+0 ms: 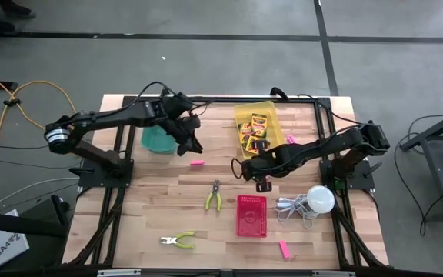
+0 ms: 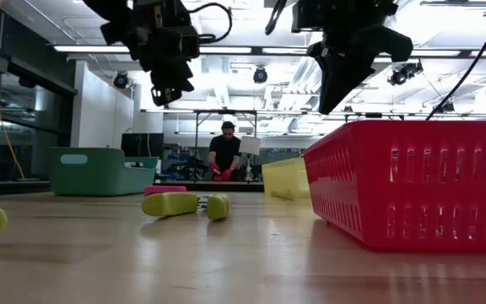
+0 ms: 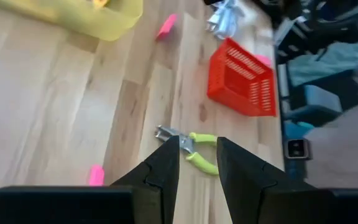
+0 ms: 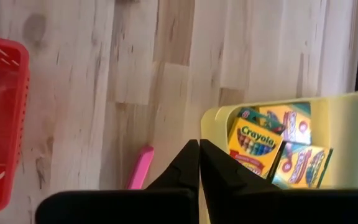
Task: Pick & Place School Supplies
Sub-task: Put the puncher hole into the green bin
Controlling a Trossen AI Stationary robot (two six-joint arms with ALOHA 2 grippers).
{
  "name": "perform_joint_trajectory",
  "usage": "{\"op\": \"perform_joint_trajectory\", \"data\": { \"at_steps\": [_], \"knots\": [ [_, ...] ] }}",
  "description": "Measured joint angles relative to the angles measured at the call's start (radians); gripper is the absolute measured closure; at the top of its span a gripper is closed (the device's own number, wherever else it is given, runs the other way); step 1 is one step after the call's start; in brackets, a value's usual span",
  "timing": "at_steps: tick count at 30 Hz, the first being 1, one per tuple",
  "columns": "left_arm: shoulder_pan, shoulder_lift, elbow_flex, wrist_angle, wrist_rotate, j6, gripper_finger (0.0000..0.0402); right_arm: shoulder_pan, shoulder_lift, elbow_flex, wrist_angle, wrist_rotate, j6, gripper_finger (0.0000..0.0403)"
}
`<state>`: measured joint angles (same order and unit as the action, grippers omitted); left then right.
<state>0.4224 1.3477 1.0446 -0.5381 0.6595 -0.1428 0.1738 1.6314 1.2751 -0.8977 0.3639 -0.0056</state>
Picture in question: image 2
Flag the black ceiling camera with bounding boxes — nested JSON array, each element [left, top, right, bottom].
[[432, 99, 456, 114], [252, 66, 269, 84], [112, 70, 130, 90], [386, 61, 424, 87]]

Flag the person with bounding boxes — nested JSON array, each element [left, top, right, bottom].
[[208, 121, 245, 182]]

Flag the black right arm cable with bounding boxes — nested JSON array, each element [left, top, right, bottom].
[[263, 0, 289, 37]]

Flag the black monitor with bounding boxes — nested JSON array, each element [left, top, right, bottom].
[[120, 132, 165, 160]]

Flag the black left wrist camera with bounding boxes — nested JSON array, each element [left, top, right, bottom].
[[178, 25, 202, 60]]

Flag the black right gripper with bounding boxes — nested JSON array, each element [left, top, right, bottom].
[[308, 0, 399, 117]]

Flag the yellow-green wire stripper pliers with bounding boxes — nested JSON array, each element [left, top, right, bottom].
[[141, 191, 231, 222]]

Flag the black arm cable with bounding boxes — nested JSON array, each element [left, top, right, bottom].
[[263, 0, 289, 37], [187, 2, 234, 46]]

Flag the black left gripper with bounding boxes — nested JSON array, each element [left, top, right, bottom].
[[129, 0, 197, 107]]

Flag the thin black cable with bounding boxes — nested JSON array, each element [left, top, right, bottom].
[[424, 0, 486, 122]]

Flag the pink eraser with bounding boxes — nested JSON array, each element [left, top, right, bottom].
[[143, 184, 188, 198]]

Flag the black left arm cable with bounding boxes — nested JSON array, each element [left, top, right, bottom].
[[187, 2, 234, 46]]

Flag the red slotted plastic basket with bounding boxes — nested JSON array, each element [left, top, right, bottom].
[[300, 120, 486, 254]]

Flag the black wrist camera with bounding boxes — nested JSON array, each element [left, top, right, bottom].
[[178, 25, 202, 60], [291, 0, 327, 34]]

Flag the teal plastic bin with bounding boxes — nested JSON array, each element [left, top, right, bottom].
[[48, 146, 159, 198]]

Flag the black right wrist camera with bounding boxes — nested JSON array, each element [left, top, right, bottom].
[[291, 0, 327, 34]]

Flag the yellow translucent plastic bin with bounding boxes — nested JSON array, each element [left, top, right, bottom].
[[261, 156, 311, 201]]

